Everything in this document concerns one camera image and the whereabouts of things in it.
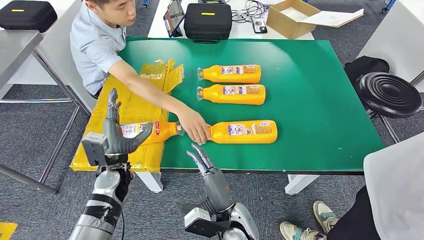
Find steel table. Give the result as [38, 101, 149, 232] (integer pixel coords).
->
[0, 29, 92, 196]

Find green table board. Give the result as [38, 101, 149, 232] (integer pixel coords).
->
[117, 36, 386, 175]

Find white table leg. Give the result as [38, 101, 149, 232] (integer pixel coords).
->
[135, 171, 164, 194]
[284, 174, 321, 196]

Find black round stool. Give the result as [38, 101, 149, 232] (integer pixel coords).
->
[358, 71, 424, 144]

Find black case with yellow label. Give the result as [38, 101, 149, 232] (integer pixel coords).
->
[0, 0, 58, 33]
[183, 1, 233, 44]

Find person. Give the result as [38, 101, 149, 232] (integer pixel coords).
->
[69, 0, 213, 146]
[326, 131, 424, 240]

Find black tangled cables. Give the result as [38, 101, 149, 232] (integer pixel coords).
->
[231, 0, 269, 23]

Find yellow floor marker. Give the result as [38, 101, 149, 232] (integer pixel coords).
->
[0, 221, 18, 240]

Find orange detergent bottle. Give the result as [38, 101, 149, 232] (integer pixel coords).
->
[197, 64, 262, 84]
[119, 120, 185, 147]
[204, 119, 278, 145]
[196, 84, 267, 106]

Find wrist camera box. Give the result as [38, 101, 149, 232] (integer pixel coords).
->
[81, 131, 109, 167]
[183, 207, 231, 239]

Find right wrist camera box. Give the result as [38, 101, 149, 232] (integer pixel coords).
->
[183, 207, 231, 239]

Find open cardboard box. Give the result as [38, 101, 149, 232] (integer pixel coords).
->
[266, 0, 322, 40]

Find yellow taped cardboard sheet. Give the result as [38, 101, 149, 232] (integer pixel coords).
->
[69, 58, 185, 174]

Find white table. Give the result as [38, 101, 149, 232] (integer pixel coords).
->
[147, 0, 316, 41]
[357, 0, 424, 93]

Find black tablet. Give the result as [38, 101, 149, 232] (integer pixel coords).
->
[162, 0, 186, 38]

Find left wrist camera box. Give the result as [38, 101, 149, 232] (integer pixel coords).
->
[81, 131, 109, 167]

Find person's hand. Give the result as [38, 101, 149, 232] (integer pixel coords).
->
[176, 107, 213, 146]

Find white sneaker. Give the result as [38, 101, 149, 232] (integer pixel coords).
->
[279, 220, 322, 240]
[312, 200, 340, 234]

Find black handheld device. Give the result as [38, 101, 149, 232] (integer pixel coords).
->
[251, 16, 269, 34]

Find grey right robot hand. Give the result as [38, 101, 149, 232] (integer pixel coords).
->
[172, 143, 235, 216]

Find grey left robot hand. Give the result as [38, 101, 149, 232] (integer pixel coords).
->
[102, 88, 155, 157]

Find black backpack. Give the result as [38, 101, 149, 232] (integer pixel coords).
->
[343, 55, 391, 100]

